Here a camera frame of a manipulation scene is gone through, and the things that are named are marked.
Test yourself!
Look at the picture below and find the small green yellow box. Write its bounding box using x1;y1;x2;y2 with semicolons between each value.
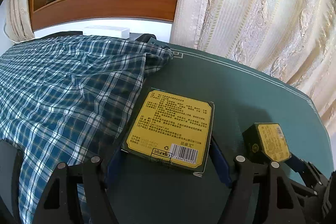
243;123;291;164

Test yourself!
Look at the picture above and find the green table mat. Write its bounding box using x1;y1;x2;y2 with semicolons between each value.
108;46;334;223

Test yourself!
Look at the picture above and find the blue plaid shirt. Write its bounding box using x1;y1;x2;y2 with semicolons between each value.
1;35;173;223

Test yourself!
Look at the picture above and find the cream patterned curtain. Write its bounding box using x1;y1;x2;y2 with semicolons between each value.
169;0;336;132

